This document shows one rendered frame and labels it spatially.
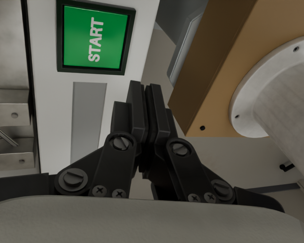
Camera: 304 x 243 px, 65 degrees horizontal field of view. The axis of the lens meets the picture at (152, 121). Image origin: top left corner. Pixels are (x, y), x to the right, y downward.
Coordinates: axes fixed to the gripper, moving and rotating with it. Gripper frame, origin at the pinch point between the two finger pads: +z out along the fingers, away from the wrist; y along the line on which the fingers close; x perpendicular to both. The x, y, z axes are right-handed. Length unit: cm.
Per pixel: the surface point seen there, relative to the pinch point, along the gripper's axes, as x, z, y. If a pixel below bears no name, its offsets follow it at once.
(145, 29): 1.4, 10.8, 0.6
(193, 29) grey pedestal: -2.4, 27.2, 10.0
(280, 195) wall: -207, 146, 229
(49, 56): -1.7, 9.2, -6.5
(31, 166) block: -21.0, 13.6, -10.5
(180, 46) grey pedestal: -5.4, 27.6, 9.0
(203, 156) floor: -135, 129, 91
